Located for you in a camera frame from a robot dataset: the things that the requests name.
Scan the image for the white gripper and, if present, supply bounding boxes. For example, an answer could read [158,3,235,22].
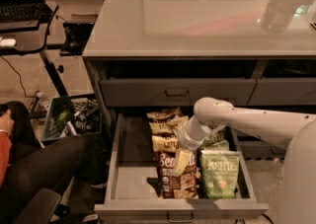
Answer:
[173,116,212,177]

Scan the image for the brown sea salt chip bag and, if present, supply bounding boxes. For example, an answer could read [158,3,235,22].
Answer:
[152,135,198,199]

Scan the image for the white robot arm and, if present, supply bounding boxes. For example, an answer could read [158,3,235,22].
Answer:
[177,98,316,224]

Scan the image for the front green jalapeno chip bag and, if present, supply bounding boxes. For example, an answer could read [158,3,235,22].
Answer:
[199,150,240,199]

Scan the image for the rear green chip bag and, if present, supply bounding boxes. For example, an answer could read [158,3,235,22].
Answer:
[199,130,229,150]

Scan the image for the open grey middle drawer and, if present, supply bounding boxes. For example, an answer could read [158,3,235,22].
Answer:
[95,113,269,224]

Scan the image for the grey top drawer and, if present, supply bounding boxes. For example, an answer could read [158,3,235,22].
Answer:
[100,78,256,107]

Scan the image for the person's hand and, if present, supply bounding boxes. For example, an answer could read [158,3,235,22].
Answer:
[0,110,14,136]

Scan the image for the seated person black trousers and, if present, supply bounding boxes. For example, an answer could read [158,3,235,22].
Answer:
[0,101,108,224]

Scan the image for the green crate of snacks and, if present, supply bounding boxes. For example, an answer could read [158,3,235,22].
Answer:
[41,94,103,144]

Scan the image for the right grey drawers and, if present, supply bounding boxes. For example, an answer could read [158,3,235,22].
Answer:
[237,77,316,160]

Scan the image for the black chair armrest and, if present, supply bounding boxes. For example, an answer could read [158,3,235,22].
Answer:
[14,188,61,224]

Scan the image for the black foot pedal box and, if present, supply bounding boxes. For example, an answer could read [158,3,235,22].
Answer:
[60,14,98,56]

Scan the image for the black laptop stand table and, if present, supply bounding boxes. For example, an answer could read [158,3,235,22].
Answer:
[0,1,67,96]

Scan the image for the white computer mouse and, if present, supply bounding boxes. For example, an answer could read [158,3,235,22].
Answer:
[0,38,16,47]

